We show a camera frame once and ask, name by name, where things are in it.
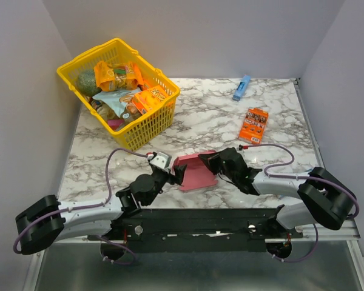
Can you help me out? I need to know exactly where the orange snack bag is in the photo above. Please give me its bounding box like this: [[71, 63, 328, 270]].
[[94, 61, 144, 92]]

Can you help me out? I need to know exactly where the green melon ball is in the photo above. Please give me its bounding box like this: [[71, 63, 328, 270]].
[[76, 70, 99, 97]]

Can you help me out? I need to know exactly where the orange cracker box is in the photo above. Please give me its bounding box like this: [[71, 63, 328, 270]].
[[132, 85, 169, 115]]

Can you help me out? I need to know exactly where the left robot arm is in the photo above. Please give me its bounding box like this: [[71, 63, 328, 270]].
[[13, 165, 187, 255]]

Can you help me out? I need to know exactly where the pink paper box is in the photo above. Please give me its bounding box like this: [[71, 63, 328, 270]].
[[173, 153, 218, 192]]

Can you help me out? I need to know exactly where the pink item in basket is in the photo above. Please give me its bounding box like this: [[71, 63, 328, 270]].
[[107, 119, 126, 132]]

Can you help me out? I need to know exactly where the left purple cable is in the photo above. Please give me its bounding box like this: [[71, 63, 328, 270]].
[[13, 147, 154, 255]]

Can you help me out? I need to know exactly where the light blue snack bag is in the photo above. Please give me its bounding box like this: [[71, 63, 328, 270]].
[[93, 89, 141, 118]]

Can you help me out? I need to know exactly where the yellow plastic basket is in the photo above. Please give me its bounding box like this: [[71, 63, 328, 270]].
[[56, 38, 180, 150]]

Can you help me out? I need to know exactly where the blue small box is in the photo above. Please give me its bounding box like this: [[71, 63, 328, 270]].
[[232, 75, 251, 101]]

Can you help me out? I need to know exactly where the orange product box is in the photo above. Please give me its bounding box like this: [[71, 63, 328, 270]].
[[238, 107, 269, 144]]

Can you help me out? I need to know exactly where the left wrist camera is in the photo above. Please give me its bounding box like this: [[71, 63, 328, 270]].
[[149, 152, 172, 169]]

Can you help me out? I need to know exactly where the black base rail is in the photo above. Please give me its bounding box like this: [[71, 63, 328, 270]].
[[104, 208, 303, 253]]

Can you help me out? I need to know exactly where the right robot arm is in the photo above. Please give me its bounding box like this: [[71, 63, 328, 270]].
[[198, 145, 360, 238]]

